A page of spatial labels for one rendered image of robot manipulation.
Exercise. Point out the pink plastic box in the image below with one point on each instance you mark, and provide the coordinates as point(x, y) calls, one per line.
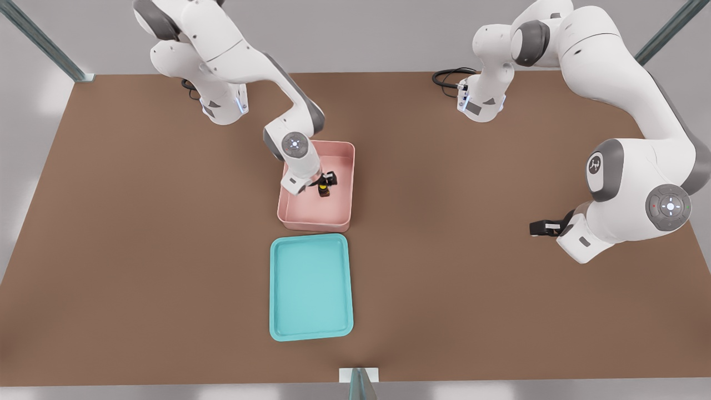
point(319, 208)

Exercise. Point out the small yellow black button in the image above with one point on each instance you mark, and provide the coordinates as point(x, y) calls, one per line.
point(324, 190)

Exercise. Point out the silver frame post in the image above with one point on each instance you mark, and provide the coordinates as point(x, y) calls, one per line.
point(359, 384)
point(47, 44)
point(664, 30)

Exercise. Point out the pale blue-green tray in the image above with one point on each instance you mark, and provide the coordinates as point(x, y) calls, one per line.
point(310, 287)

